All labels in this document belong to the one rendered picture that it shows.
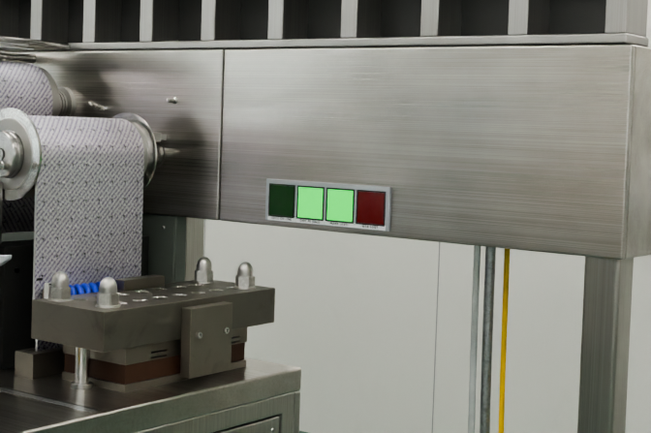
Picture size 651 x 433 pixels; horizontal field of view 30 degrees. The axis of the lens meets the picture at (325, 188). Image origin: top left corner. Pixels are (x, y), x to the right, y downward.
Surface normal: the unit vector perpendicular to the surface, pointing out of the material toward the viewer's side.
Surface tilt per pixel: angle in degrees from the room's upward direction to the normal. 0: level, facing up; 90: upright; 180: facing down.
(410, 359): 90
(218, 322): 90
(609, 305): 90
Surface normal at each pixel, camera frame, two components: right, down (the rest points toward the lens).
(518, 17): -0.59, 0.02
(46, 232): 0.80, 0.06
